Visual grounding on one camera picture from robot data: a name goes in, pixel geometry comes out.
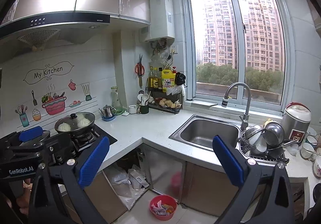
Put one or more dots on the black gas stove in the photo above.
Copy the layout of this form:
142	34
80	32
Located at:
81	138

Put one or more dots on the red trash bin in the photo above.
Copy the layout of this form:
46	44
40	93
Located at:
163	207

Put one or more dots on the cooking oil bottle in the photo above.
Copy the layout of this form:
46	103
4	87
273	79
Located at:
154	78

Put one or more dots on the black wire rack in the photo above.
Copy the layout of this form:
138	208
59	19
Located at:
156	95

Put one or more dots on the white ceramic spoon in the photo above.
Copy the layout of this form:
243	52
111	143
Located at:
143	99

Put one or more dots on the ginger root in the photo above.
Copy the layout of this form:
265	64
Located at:
169	103

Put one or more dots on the dark green utensil cup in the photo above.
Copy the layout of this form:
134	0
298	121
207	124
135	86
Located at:
144	109

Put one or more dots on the white mug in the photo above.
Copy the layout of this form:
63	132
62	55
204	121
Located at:
133	109

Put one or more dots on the stainless steel sink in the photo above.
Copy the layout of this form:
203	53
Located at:
199	132

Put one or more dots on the pan with buns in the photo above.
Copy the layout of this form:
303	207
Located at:
75	123

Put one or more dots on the white water heater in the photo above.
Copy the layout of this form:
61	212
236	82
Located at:
161	20

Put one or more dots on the yellow detergent bottle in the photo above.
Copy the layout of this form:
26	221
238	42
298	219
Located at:
168	80

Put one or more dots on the steel bowls in rack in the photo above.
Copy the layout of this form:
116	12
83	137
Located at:
266	143

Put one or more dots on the white rice cooker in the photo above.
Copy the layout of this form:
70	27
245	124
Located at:
295	121

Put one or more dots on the red handled scissors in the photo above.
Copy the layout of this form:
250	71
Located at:
140	70

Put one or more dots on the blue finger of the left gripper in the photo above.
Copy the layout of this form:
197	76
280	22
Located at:
30	134

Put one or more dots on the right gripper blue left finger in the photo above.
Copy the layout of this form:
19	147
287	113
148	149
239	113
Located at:
46	204

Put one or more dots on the small steel teapot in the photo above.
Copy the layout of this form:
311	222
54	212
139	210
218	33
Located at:
108	111

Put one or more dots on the blue teapot saucer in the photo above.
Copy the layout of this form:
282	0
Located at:
108	118

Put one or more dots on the range hood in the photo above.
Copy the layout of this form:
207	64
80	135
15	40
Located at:
40	31

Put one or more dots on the plastic bag under counter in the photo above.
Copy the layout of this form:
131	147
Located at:
128	185

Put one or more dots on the person's left hand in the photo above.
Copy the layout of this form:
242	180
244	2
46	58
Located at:
22	188

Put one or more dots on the glass carafe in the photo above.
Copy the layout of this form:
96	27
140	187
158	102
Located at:
116	102

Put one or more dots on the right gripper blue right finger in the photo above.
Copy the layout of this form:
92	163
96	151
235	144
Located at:
276	202

